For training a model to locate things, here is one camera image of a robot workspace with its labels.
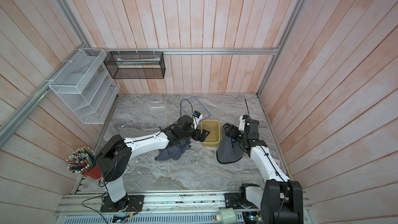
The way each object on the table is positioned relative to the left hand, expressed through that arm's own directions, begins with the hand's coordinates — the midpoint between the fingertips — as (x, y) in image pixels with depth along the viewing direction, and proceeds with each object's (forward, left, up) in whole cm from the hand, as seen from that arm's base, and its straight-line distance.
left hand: (203, 131), depth 87 cm
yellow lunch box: (+10, -7, -10) cm, 16 cm away
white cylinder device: (-39, -9, -2) cm, 41 cm away
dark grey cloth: (-9, +17, -8) cm, 21 cm away
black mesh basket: (+45, +46, +13) cm, 66 cm away
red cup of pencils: (-20, +56, +7) cm, 59 cm away
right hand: (+2, -16, 0) cm, 16 cm away
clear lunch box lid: (+29, +3, -11) cm, 31 cm away
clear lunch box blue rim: (+19, +34, -11) cm, 40 cm away
